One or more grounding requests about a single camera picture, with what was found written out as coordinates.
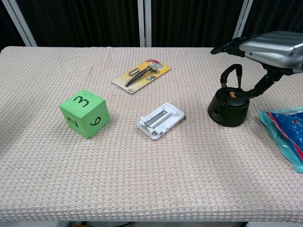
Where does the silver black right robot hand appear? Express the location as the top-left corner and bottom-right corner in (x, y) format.
(210, 31), (303, 100)

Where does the black kettle pot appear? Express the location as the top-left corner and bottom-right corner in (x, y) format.
(207, 64), (250, 128)

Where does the blue teal plastic bag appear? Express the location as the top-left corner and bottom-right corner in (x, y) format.
(258, 106), (303, 174)

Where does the white folding phone stand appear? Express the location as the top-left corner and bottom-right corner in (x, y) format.
(137, 102), (186, 141)

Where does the razor in yellow blister pack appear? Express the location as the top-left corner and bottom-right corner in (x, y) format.
(111, 58), (171, 95)

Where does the beige waffle-weave tablecloth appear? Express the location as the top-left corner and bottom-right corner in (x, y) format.
(0, 46), (303, 223)

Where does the black curtain backdrop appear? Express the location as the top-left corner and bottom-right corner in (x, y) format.
(0, 0), (303, 50)

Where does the green foam number cube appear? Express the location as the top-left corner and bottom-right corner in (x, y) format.
(59, 89), (111, 140)

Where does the white metal frame post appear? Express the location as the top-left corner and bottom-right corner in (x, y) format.
(0, 0), (37, 47)
(137, 0), (152, 47)
(233, 0), (254, 40)

